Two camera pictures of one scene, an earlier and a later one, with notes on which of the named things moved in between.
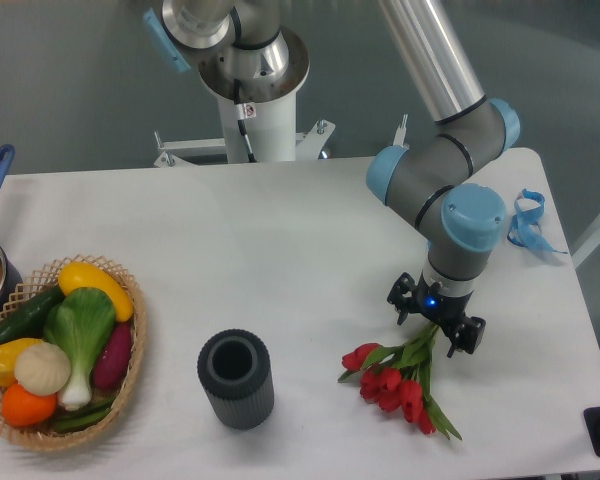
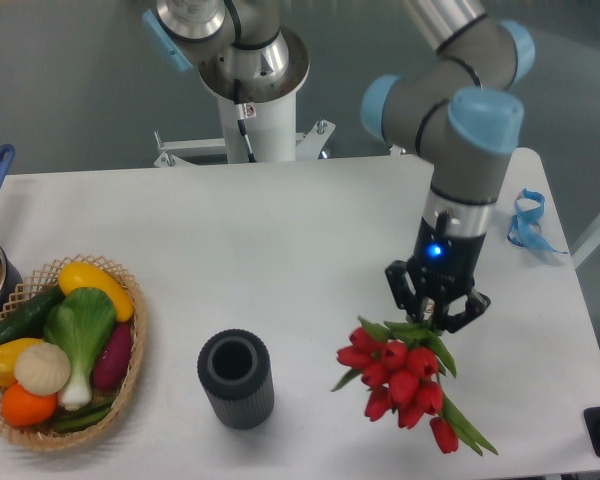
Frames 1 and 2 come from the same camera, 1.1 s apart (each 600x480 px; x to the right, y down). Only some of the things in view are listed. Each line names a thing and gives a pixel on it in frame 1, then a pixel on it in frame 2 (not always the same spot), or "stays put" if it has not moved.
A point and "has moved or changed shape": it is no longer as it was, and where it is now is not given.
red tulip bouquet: [397, 378] has moved or changed shape
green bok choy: [80, 321] stays put
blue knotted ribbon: [525, 229] stays put
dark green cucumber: [26, 322] stays put
